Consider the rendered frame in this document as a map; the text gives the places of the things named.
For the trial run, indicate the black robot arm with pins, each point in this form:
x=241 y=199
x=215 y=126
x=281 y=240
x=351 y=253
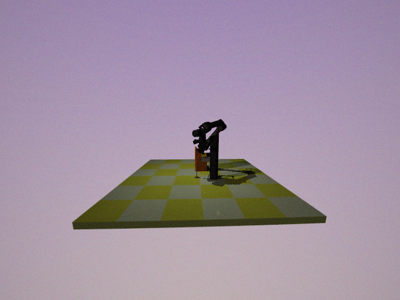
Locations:
x=207 y=126

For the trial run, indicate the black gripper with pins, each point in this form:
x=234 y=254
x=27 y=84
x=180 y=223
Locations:
x=202 y=144

